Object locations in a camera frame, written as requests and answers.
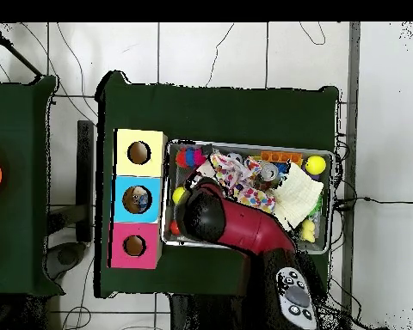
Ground shallow clear bin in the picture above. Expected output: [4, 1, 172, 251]
[160, 139, 335, 255]

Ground wooden box with three holes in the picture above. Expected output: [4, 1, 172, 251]
[109, 128, 169, 271]

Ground black flat panel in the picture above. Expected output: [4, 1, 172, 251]
[76, 119, 96, 243]

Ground green covered side table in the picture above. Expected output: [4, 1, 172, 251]
[0, 75, 59, 296]

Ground rainbow spiky toy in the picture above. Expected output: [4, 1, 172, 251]
[176, 148, 207, 169]

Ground black floor cable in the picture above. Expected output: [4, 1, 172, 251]
[332, 194, 413, 212]

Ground yellow rubber duck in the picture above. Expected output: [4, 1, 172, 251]
[299, 218, 317, 243]

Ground cream muslin cloth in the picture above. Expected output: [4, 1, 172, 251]
[271, 161, 325, 231]

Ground yellow smiley ball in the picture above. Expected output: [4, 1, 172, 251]
[170, 186, 189, 205]

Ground grey floor stand base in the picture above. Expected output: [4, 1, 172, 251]
[44, 205, 90, 279]

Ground red ball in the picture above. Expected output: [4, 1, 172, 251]
[168, 218, 183, 237]

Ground crushed silver can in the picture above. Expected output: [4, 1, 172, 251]
[257, 161, 280, 183]

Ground large polka dot cloth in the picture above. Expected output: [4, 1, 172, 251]
[207, 152, 278, 214]

